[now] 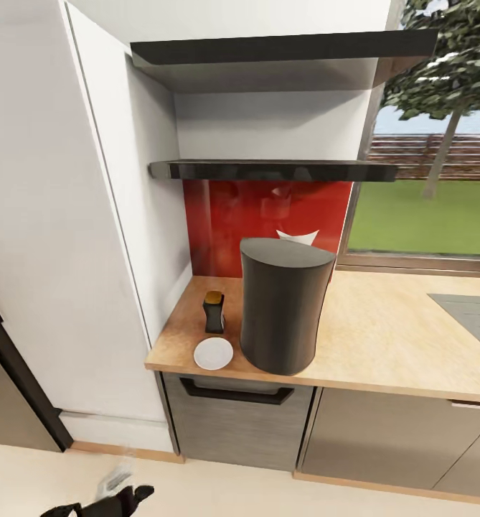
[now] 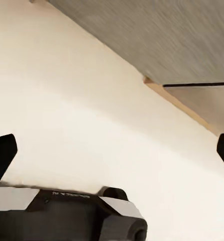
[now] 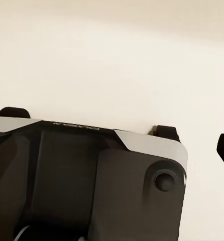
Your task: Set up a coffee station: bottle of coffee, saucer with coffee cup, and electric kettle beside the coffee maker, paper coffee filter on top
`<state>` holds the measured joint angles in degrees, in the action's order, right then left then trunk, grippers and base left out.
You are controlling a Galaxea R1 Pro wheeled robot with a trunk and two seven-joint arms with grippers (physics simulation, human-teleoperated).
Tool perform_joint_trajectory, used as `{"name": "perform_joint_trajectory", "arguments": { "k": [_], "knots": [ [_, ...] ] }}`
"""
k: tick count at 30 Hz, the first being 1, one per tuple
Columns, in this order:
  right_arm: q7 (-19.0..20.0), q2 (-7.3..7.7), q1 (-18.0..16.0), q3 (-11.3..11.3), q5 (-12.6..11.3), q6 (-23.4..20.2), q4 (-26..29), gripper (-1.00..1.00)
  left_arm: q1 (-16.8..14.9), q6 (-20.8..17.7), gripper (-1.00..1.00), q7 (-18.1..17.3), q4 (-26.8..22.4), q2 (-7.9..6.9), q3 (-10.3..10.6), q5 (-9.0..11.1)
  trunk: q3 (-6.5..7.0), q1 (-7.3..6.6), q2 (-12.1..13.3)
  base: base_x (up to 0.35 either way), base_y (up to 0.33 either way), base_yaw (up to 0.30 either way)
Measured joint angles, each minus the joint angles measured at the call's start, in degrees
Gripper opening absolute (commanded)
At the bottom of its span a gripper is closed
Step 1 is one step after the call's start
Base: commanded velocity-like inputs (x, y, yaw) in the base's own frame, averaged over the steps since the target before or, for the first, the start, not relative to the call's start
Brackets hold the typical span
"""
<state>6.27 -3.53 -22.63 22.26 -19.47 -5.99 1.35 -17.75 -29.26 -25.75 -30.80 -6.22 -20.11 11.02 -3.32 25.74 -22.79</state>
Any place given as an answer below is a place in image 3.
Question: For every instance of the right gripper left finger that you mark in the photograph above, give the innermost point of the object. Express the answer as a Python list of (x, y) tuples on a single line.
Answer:
[(8, 150)]

